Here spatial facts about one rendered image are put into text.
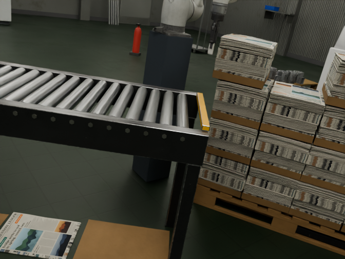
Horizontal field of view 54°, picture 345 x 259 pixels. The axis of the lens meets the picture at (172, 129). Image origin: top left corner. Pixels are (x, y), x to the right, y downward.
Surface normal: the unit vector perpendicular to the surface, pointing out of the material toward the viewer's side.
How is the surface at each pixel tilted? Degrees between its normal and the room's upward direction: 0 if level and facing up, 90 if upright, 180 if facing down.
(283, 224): 90
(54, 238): 0
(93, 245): 0
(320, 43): 90
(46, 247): 0
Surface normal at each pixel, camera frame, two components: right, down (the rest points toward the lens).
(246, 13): -0.79, 0.11
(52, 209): 0.15, -0.92
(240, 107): -0.36, 0.31
